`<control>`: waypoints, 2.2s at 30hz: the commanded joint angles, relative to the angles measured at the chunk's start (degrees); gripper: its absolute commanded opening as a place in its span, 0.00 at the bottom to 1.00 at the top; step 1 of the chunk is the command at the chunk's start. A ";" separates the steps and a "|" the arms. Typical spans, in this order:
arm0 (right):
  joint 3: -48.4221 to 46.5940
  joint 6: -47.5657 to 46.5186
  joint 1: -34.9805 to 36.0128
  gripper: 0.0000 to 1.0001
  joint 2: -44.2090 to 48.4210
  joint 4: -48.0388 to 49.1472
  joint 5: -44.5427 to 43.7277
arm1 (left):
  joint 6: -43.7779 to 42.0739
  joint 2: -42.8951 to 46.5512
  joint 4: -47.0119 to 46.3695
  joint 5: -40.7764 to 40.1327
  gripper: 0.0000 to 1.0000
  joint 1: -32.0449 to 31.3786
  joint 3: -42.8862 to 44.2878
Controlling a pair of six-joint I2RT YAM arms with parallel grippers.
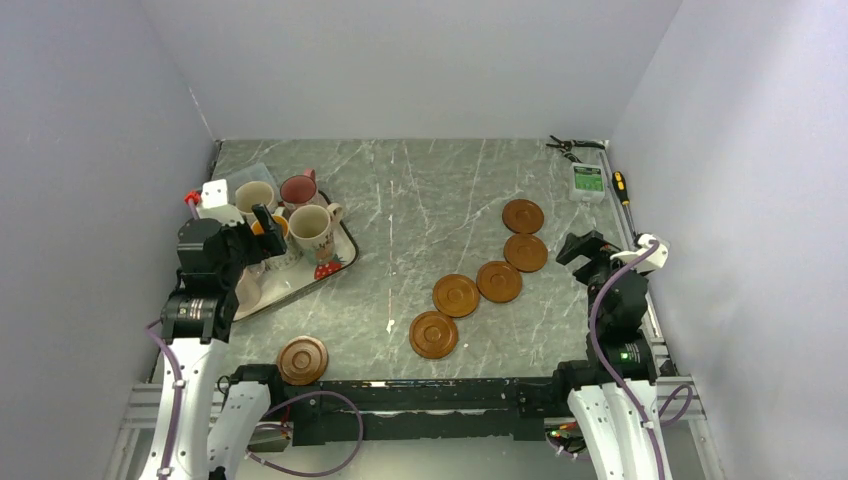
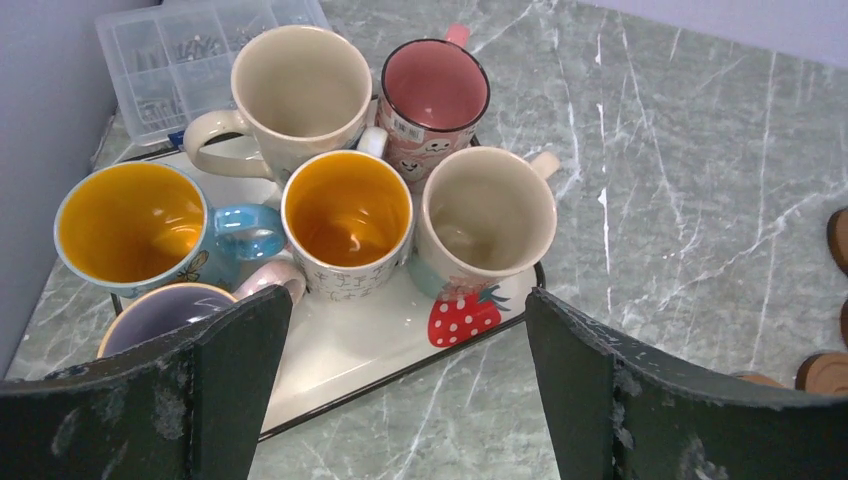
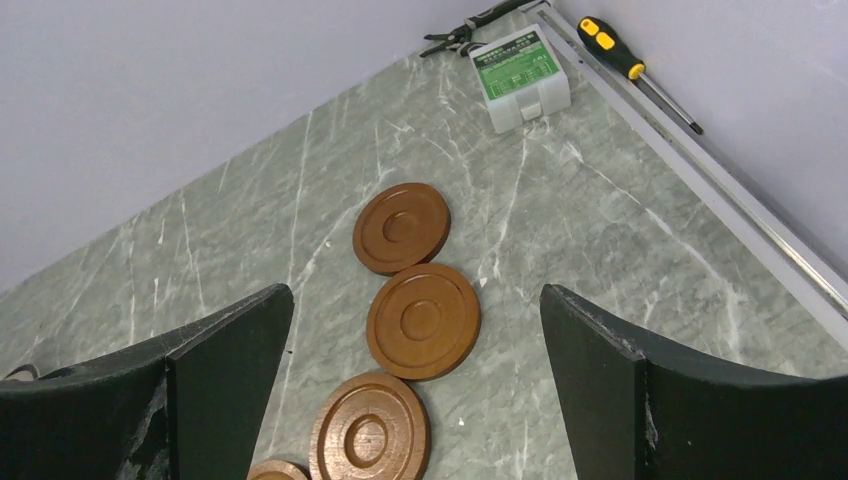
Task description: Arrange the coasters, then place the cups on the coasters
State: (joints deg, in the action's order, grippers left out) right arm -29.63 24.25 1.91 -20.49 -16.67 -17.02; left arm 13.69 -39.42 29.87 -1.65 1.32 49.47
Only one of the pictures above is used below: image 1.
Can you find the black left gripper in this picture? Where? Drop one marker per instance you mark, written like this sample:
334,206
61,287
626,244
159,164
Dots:
259,248

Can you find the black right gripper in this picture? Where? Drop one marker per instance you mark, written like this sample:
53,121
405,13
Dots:
590,245

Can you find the cream patterned mug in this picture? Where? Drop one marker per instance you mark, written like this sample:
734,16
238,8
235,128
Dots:
312,226

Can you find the dark brown wooden coaster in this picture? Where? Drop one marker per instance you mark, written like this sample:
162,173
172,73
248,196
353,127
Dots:
302,361

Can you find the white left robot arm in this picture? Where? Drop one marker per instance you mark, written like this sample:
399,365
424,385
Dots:
193,333

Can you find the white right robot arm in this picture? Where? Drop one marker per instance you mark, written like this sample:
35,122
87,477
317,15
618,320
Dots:
613,396

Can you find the orange interior white mug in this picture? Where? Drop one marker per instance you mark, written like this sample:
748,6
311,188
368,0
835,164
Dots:
276,250

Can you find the white strawberry serving tray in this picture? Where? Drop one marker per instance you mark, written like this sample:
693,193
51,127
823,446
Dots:
279,287

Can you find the pink mug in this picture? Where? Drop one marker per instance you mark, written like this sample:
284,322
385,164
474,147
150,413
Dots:
301,190

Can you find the cream mug rear left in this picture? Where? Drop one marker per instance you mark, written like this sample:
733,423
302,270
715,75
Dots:
253,193

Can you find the white green electronic device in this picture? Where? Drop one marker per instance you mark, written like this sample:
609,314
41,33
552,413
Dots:
586,183

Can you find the clear plastic screw box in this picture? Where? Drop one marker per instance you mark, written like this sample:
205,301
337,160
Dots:
255,172

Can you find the yellow black screwdriver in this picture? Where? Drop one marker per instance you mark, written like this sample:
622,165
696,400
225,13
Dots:
619,186

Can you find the black pliers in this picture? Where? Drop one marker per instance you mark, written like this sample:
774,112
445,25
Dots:
567,147

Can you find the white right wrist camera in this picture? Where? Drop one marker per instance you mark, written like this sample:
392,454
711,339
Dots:
653,250

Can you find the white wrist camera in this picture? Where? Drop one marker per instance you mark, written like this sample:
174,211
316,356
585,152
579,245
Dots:
212,202
653,250

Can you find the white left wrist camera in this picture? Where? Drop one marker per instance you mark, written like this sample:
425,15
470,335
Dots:
212,202

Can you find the black base frame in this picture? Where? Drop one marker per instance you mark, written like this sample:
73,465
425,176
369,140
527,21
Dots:
521,408

